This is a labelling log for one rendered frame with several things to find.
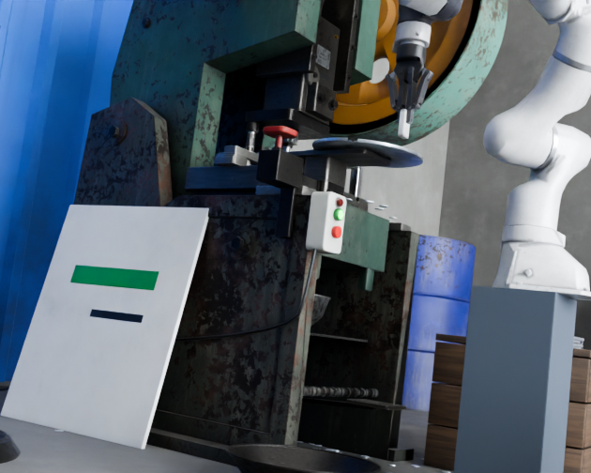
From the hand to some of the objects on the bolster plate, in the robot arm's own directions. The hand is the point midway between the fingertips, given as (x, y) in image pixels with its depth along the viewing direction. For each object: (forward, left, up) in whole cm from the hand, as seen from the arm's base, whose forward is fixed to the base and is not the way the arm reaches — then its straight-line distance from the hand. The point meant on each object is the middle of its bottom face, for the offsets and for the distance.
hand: (404, 124), depth 209 cm
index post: (+23, -19, -15) cm, 33 cm away
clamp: (+37, +15, -15) cm, 43 cm away
